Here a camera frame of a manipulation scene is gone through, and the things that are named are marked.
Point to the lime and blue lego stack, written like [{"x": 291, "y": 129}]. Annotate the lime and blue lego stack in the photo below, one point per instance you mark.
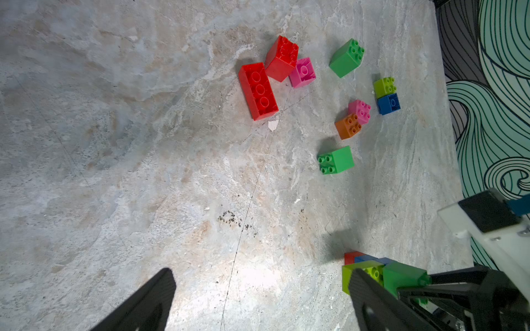
[{"x": 386, "y": 95}]

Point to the small magenta lego brick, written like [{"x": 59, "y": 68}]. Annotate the small magenta lego brick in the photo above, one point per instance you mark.
[{"x": 361, "y": 110}]

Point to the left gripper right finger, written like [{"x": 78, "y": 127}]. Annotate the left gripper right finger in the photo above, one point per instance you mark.
[{"x": 377, "y": 309}]

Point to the orange lego brick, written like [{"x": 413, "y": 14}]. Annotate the orange lego brick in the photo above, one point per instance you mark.
[{"x": 348, "y": 126}]

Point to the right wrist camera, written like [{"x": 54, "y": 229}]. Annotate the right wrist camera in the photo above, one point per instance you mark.
[{"x": 500, "y": 226}]

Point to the red lego brick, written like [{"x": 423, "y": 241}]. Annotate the red lego brick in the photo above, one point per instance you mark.
[
  {"x": 281, "y": 59},
  {"x": 257, "y": 91}
]

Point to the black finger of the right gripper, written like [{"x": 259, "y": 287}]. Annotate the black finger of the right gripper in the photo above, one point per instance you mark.
[{"x": 478, "y": 297}]

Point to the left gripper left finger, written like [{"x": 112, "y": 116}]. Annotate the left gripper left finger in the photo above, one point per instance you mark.
[{"x": 147, "y": 309}]

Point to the blue lego brick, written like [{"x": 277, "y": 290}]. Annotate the blue lego brick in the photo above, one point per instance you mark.
[{"x": 357, "y": 257}]

